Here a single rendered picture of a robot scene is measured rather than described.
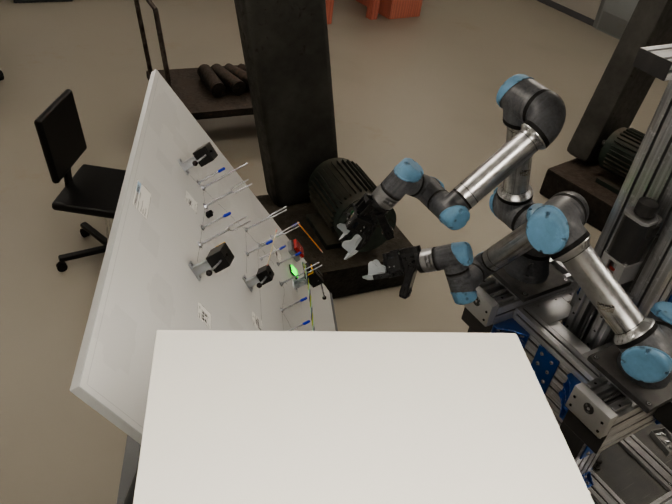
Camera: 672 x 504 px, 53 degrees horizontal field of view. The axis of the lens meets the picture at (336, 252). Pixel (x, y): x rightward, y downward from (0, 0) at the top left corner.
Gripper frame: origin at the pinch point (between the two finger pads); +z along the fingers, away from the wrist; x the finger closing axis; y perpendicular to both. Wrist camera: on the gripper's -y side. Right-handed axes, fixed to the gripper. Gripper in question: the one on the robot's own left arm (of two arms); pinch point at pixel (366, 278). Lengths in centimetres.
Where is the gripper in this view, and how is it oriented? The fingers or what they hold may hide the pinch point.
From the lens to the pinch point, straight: 218.5
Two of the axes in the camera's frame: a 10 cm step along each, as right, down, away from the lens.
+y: -2.3, -9.7, -0.5
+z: -8.7, 1.8, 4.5
